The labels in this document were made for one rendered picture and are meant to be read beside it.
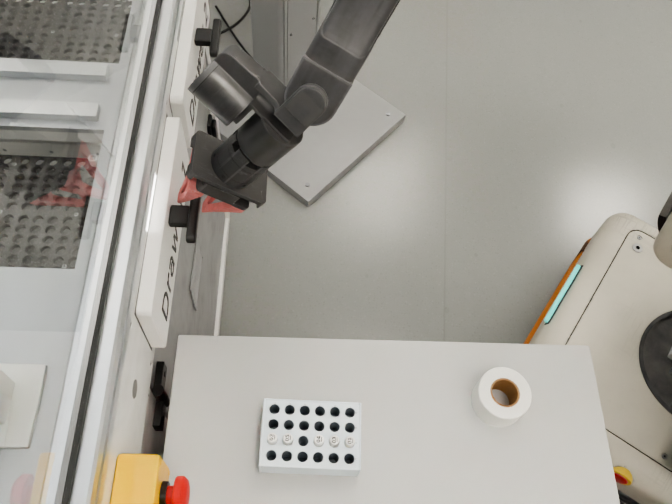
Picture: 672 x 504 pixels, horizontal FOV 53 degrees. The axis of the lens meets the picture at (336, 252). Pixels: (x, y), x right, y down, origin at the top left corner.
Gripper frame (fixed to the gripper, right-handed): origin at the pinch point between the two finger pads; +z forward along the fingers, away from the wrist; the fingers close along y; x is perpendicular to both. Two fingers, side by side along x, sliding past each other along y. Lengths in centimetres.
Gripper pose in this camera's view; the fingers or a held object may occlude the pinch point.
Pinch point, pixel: (194, 200)
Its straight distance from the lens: 89.1
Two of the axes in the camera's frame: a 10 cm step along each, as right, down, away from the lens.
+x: 0.0, 8.7, -5.0
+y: -7.7, -3.1, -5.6
